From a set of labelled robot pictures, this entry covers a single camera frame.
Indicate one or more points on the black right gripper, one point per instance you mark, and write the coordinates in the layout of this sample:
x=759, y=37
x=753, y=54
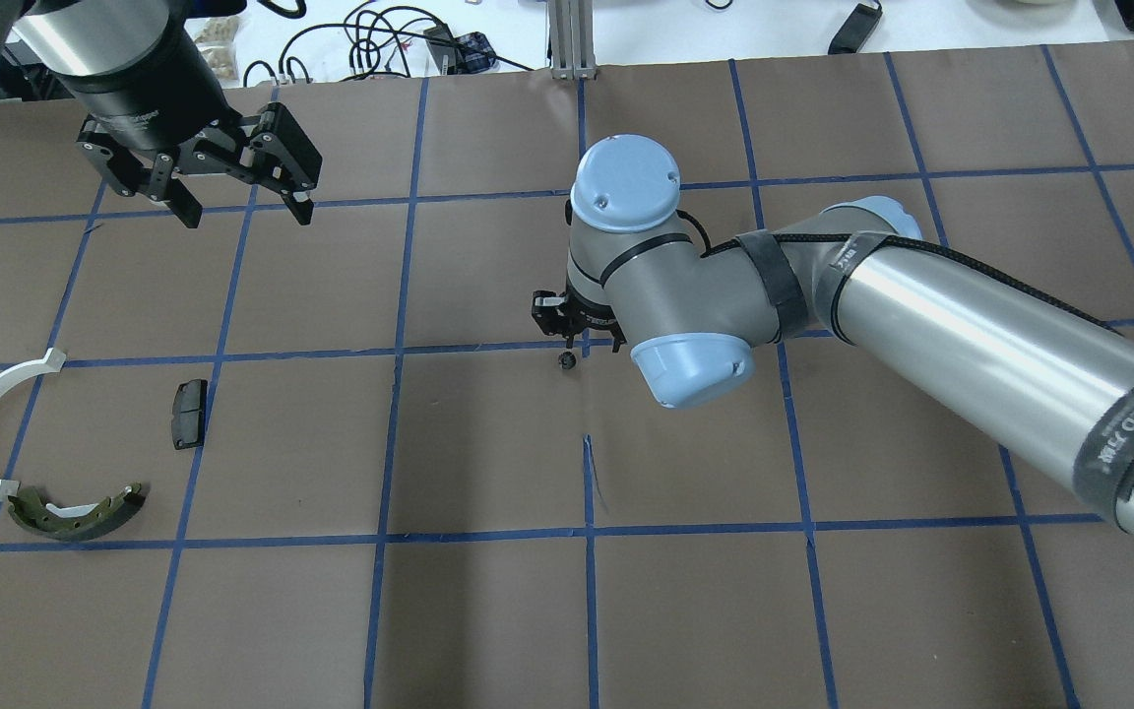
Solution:
x=587, y=313

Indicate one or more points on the black brake pad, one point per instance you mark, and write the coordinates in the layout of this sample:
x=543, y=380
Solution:
x=189, y=415

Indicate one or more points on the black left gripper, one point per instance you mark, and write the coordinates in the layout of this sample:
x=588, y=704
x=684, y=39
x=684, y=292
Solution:
x=147, y=96

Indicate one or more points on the aluminium frame post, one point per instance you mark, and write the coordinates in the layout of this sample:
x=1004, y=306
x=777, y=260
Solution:
x=571, y=51

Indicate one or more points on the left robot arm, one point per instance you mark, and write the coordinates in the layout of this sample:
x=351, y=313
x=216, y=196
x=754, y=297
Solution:
x=94, y=36

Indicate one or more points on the black power adapter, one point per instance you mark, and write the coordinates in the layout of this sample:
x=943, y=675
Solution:
x=858, y=27

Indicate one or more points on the olive green brake shoe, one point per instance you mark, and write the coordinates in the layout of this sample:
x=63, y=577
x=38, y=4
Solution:
x=33, y=512

